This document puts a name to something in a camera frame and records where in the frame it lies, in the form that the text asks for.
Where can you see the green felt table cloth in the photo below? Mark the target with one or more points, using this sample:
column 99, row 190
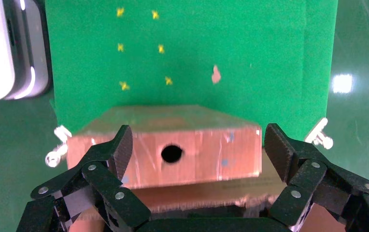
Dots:
column 251, row 38

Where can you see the small cardboard scrap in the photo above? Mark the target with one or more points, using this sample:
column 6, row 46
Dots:
column 216, row 76

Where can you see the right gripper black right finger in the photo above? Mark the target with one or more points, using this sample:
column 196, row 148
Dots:
column 312, row 179

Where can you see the silver binder clip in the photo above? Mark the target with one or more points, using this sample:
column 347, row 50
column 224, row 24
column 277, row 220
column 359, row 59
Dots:
column 52, row 159
column 325, row 141

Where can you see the yellow tape cross mark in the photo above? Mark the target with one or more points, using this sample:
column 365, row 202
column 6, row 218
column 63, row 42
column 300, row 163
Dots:
column 155, row 14
column 120, row 12

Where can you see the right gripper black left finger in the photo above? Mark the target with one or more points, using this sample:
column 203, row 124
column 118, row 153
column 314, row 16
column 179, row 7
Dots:
column 107, row 179

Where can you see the small brown cardboard box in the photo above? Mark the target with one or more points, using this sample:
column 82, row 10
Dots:
column 203, row 153

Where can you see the large open cardboard carton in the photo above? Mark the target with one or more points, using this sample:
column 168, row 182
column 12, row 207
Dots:
column 203, row 195

